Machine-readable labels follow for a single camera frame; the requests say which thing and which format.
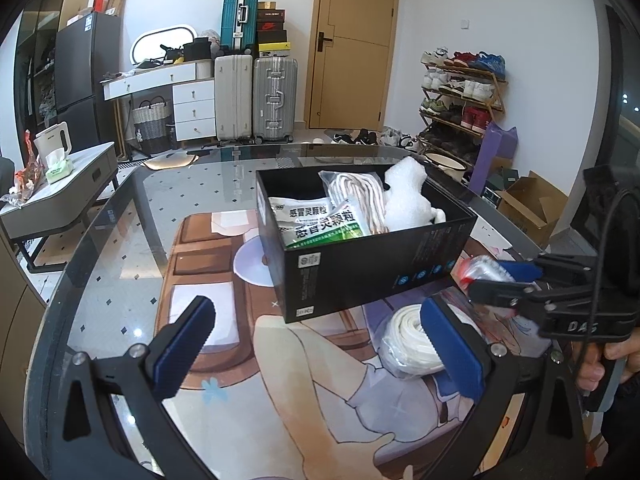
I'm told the white rope bag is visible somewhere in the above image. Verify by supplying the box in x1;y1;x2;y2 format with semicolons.
378;304;445;380

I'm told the white foam block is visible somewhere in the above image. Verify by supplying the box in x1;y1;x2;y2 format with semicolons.
384;156;447;232

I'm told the purple bag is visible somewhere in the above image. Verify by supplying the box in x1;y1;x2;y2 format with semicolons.
469;122;518;195

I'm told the silver white medicine pouch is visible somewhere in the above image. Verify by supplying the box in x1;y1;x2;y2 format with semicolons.
269;197;331;245

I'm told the wooden door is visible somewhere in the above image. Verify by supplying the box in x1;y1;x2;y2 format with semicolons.
304;0;399;130

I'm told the grey side table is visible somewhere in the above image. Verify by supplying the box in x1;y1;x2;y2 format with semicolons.
1;142;118;274

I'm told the black refrigerator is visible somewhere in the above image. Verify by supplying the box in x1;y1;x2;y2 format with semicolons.
54;12;122;152

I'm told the oval mirror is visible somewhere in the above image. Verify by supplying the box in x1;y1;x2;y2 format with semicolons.
129;25;196;65

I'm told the white dresser desk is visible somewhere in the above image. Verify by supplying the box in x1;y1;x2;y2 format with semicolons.
102;60;216;142

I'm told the black cardboard box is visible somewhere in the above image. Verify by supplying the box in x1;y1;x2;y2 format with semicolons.
255;166;477;323

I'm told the teal suitcase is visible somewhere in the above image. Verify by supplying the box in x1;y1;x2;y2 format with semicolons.
220;0;258;55

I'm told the person's right hand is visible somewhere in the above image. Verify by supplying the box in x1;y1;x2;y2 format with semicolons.
576;327;640;391

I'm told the green tissue pack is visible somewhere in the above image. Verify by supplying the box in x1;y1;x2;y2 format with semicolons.
46;148;74;185

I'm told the silver suitcase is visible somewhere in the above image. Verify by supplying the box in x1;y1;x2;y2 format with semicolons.
253;56;298;143

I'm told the beige rope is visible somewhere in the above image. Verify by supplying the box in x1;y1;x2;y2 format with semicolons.
318;169;391;236

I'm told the white electric kettle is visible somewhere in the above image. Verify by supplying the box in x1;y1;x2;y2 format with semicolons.
35;122;73;167

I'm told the red white snack packet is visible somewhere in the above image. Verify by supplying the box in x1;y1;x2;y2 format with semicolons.
451;256;516;318

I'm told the white suitcase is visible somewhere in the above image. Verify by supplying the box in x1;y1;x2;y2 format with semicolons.
214;54;254;142

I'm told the wooden shoe rack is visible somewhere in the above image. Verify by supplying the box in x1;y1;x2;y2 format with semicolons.
419;48;508;167

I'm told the green medicine packet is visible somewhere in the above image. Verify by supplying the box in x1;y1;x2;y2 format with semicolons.
278;202;372;249

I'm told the cardboard box on floor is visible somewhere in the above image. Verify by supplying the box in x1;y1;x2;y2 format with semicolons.
498;170;568;248

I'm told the stack of shoe boxes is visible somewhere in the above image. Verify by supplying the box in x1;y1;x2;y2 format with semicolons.
257;1;291;58

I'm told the tall black cabinet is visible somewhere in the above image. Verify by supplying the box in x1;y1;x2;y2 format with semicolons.
13;0;88;133

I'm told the anime print desk mat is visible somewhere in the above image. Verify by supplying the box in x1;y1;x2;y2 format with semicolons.
155;210;548;479

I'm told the woven laundry basket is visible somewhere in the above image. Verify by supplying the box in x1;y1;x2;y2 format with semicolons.
132;96;171;155

